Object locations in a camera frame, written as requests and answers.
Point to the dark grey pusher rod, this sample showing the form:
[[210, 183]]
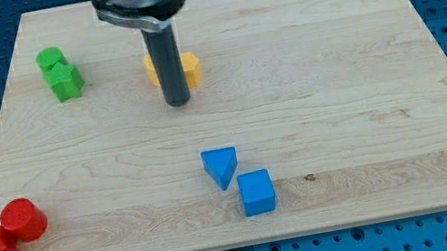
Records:
[[167, 65]]

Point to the blue triangle block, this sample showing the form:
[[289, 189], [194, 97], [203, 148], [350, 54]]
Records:
[[220, 164]]

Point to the yellow hexagon block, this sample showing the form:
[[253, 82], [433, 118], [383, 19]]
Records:
[[191, 66]]

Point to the green star block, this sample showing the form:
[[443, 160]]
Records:
[[65, 81]]

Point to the green cylinder block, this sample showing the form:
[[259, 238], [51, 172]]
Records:
[[49, 57]]

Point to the wooden board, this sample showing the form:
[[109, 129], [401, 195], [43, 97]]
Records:
[[344, 102]]

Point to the blue cube block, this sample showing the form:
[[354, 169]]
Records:
[[257, 192]]

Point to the red cylinder block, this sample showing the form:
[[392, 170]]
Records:
[[23, 219]]

